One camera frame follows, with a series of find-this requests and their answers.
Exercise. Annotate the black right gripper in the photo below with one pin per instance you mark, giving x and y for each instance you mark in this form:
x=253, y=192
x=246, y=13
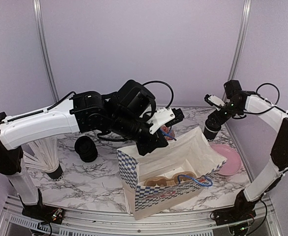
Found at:
x=219, y=118

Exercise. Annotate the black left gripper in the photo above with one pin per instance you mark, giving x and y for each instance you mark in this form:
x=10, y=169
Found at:
x=159, y=141

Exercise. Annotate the black paper coffee cup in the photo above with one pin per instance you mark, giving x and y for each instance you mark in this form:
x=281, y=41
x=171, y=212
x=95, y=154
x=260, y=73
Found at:
x=209, y=134

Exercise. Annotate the checkered paper takeout bag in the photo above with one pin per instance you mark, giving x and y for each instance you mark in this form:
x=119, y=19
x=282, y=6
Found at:
x=189, y=152

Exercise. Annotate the brown cardboard cup carrier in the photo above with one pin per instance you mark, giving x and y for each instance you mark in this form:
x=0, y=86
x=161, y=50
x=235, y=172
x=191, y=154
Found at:
x=162, y=181

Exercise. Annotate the black plastic cup lid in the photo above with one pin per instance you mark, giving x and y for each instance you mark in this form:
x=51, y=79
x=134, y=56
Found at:
x=212, y=127

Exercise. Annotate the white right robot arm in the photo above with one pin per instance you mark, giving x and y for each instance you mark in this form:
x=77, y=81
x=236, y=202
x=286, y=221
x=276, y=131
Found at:
x=277, y=118

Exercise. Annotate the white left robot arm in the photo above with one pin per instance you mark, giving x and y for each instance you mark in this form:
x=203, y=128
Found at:
x=76, y=113

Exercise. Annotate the red patterned ceramic bowl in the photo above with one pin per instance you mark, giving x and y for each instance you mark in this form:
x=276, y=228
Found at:
x=168, y=133

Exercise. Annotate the stack of black lids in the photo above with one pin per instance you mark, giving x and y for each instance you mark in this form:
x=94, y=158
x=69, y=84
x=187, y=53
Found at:
x=86, y=149

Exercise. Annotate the black cup holding straws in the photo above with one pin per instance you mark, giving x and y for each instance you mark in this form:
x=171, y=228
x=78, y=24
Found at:
x=56, y=174

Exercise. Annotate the bundle of white straws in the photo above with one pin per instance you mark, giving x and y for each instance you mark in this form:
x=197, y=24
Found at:
x=45, y=155

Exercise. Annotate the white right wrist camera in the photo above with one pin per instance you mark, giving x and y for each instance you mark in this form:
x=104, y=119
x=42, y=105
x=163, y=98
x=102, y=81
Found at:
x=214, y=101

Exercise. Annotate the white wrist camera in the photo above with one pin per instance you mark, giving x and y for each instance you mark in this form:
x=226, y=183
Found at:
x=214, y=101
x=165, y=116

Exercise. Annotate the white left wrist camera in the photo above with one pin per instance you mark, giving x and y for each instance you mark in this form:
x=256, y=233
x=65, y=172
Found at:
x=165, y=116

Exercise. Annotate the right aluminium frame post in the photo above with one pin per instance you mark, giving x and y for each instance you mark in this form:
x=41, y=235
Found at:
x=241, y=38

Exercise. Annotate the aluminium frame post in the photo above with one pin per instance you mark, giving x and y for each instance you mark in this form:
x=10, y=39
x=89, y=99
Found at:
x=44, y=49
x=241, y=38

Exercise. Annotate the left aluminium frame post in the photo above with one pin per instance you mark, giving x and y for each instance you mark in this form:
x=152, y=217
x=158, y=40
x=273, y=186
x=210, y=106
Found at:
x=44, y=49

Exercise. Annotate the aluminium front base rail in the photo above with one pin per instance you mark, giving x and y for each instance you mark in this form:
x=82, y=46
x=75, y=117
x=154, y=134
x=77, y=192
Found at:
x=77, y=222

